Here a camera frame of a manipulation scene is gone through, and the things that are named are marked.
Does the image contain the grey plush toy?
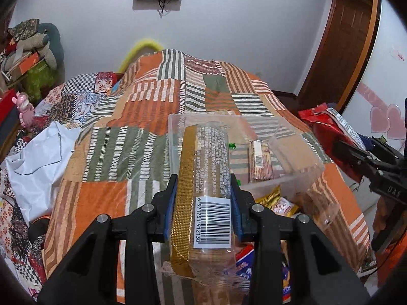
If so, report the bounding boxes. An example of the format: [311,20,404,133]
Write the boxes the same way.
[6,22,65,70]

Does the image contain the red striped biscuit packet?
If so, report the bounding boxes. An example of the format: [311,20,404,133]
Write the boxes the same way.
[247,140,276,183]

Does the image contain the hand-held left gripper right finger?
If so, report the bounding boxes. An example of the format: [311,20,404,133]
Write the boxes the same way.
[230,174,371,305]

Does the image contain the green gift bag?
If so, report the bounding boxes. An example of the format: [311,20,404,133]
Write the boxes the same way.
[25,64,60,100]

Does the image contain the striped patchwork blanket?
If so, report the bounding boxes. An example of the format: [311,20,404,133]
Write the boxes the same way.
[43,49,372,305]

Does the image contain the pink heart sticker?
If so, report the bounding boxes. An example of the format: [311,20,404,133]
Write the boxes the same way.
[370,103,405,141]

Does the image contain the clear cracker packet gold strip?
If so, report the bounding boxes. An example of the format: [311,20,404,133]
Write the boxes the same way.
[159,124,252,293]

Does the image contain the red box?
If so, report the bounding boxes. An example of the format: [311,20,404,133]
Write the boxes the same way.
[0,89,17,125]

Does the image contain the orange cardboard box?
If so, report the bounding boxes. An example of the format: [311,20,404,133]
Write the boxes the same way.
[17,52,42,74]

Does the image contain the yellow fuzzy object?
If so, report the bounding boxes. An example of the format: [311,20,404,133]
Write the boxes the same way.
[119,38,163,72]

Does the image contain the clear bag of brown snacks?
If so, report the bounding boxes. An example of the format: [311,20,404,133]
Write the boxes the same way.
[294,181,341,233]

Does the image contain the person's right forearm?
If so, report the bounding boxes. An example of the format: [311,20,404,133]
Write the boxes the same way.
[370,195,407,280]

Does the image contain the gold snack packet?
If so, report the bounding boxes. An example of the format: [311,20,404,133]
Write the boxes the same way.
[254,186,282,211]

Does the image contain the checkered patchwork quilt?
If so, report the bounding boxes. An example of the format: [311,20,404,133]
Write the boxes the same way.
[0,71,119,299]

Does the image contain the pink plush toy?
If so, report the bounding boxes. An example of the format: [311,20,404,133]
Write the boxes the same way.
[12,91,35,131]

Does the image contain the white plastic bag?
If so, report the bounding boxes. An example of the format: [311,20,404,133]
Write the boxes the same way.
[6,121,84,223]

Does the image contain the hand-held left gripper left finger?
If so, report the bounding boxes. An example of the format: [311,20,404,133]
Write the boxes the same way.
[36,174,178,305]

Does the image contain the small pink wall sticker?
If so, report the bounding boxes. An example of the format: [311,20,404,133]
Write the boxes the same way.
[390,47,407,62]

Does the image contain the brown wooden door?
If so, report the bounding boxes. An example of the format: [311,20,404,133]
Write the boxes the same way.
[296,0,382,110]

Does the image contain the blue red snack packet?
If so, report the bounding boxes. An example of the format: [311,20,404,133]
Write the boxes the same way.
[223,244,255,282]

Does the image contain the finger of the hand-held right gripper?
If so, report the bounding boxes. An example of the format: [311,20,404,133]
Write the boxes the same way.
[362,137,403,162]
[333,140,380,178]

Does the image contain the clear plastic container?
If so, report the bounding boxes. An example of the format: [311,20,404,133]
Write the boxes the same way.
[168,112,325,197]

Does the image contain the red snack bag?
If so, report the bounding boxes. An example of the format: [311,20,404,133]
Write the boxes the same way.
[298,102,368,183]

